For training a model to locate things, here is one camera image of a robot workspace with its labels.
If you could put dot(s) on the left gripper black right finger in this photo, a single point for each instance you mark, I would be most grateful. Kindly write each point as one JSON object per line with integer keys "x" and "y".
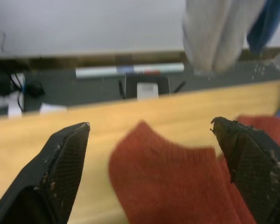
{"x": 254, "y": 163}

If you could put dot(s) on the long white tube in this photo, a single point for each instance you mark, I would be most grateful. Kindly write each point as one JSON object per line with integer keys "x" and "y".
{"x": 100, "y": 72}

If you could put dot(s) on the white paper sheet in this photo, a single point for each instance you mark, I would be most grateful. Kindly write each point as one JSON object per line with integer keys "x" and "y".
{"x": 52, "y": 108}

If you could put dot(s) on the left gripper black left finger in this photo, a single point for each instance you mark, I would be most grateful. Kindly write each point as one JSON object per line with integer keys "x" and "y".
{"x": 37, "y": 177}

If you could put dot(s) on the small white box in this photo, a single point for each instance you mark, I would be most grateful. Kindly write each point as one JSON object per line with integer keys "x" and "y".
{"x": 147, "y": 91}

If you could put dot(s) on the round black object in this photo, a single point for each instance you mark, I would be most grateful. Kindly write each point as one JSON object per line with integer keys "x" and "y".
{"x": 34, "y": 89}

